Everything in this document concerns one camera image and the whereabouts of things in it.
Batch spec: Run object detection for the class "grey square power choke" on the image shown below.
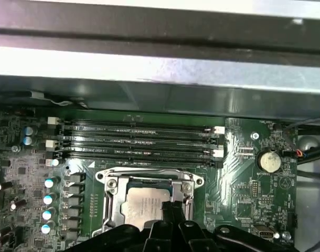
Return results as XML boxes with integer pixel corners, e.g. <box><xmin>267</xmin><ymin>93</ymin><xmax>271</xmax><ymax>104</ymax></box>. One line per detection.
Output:
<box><xmin>63</xmin><ymin>183</ymin><xmax>86</xmax><ymax>195</ymax></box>
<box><xmin>64</xmin><ymin>172</ymin><xmax>87</xmax><ymax>184</ymax></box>
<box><xmin>60</xmin><ymin>228</ymin><xmax>82</xmax><ymax>240</ymax></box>
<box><xmin>62</xmin><ymin>206</ymin><xmax>84</xmax><ymax>218</ymax></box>
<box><xmin>62</xmin><ymin>194</ymin><xmax>84</xmax><ymax>207</ymax></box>
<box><xmin>61</xmin><ymin>217</ymin><xmax>83</xmax><ymax>229</ymax></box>

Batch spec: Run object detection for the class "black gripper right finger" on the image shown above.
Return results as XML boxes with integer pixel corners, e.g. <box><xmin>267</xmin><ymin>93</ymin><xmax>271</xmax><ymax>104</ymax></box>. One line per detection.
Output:
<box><xmin>173</xmin><ymin>201</ymin><xmax>292</xmax><ymax>252</ymax></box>

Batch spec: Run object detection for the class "green motherboard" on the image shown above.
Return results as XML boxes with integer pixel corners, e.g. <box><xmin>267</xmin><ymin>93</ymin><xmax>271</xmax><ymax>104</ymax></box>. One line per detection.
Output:
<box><xmin>0</xmin><ymin>104</ymin><xmax>300</xmax><ymax>252</ymax></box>

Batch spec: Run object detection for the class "silver internal USB port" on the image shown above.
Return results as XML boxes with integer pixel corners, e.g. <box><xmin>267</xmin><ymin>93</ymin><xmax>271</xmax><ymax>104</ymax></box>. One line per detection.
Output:
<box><xmin>254</xmin><ymin>224</ymin><xmax>276</xmax><ymax>241</ymax></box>

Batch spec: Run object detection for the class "coin battery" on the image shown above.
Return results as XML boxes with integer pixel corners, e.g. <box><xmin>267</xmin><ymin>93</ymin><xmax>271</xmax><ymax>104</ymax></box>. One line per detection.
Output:
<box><xmin>256</xmin><ymin>148</ymin><xmax>281</xmax><ymax>173</ymax></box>

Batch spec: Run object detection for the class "metal socket cover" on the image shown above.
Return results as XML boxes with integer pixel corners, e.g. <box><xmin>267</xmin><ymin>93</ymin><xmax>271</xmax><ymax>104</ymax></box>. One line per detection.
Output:
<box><xmin>103</xmin><ymin>174</ymin><xmax>196</xmax><ymax>233</ymax></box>

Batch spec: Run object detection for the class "black open PC case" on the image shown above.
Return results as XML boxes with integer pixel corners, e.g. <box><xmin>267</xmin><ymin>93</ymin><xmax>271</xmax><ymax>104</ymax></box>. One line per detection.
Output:
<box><xmin>0</xmin><ymin>0</ymin><xmax>320</xmax><ymax>252</ymax></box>

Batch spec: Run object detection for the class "silver CPU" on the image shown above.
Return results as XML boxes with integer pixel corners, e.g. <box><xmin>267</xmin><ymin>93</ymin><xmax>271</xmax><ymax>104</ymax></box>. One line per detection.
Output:
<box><xmin>120</xmin><ymin>186</ymin><xmax>174</xmax><ymax>228</ymax></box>

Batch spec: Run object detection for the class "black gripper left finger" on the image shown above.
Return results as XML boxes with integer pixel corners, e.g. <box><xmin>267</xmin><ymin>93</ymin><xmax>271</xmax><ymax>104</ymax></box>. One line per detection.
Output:
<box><xmin>67</xmin><ymin>201</ymin><xmax>175</xmax><ymax>252</ymax></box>

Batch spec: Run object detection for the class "black RAM slot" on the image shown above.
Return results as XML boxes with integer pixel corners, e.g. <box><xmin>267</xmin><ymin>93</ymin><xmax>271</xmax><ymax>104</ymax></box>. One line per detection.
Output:
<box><xmin>55</xmin><ymin>151</ymin><xmax>223</xmax><ymax>169</ymax></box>
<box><xmin>55</xmin><ymin>128</ymin><xmax>225</xmax><ymax>146</ymax></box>
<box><xmin>44</xmin><ymin>139</ymin><xmax>225</xmax><ymax>159</ymax></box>
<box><xmin>47</xmin><ymin>117</ymin><xmax>226</xmax><ymax>136</ymax></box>

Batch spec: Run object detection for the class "CPU socket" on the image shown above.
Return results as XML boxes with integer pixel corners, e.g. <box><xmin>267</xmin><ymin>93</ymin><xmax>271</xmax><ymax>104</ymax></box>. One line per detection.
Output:
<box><xmin>95</xmin><ymin>167</ymin><xmax>205</xmax><ymax>237</ymax></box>

